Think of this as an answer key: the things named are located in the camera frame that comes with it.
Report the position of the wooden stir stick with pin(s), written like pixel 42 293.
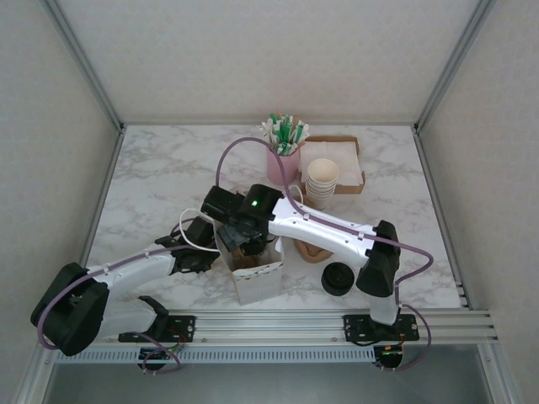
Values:
pixel 297 120

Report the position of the brown cardboard napkin box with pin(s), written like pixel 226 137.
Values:
pixel 332 138

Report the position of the beige paper cup stack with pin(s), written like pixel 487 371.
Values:
pixel 322 170

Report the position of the white paper wrapped straw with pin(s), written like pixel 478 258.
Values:
pixel 266 127
pixel 305 126

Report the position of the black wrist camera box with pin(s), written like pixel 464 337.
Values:
pixel 219 202
pixel 200 231

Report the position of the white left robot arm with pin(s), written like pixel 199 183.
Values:
pixel 135 269

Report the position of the aluminium frame post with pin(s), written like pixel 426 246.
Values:
pixel 86 63
pixel 450 63

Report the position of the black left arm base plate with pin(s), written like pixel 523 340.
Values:
pixel 181 326

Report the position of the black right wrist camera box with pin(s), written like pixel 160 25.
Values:
pixel 219 202

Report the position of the green straw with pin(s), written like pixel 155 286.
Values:
pixel 300 134
pixel 275 122
pixel 287 126

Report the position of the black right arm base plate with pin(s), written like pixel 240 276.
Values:
pixel 358 328

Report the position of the pink cylindrical holder cup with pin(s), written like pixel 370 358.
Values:
pixel 273 168

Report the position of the white paper napkin stack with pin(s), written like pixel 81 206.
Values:
pixel 345 160

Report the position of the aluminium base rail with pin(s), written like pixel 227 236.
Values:
pixel 269 326

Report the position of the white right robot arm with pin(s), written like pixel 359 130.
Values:
pixel 320 231

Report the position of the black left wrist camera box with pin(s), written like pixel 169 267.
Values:
pixel 200 231

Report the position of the small green circuit board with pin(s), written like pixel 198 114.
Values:
pixel 389 352
pixel 158 354

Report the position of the white paper gift bag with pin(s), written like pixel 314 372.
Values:
pixel 257 286

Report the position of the brown pulp cup carrier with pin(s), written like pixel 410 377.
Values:
pixel 311 253
pixel 241 258

